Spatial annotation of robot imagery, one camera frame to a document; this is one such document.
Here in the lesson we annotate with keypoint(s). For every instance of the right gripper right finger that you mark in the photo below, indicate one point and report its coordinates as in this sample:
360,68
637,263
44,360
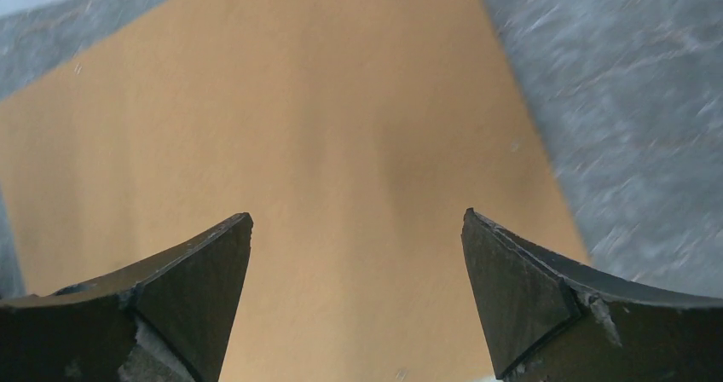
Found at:
546,317

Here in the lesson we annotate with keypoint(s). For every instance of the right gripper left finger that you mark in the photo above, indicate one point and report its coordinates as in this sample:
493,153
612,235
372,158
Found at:
164,318

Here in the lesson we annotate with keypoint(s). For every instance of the brown cardboard backing board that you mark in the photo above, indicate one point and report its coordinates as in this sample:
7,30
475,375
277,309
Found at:
355,132

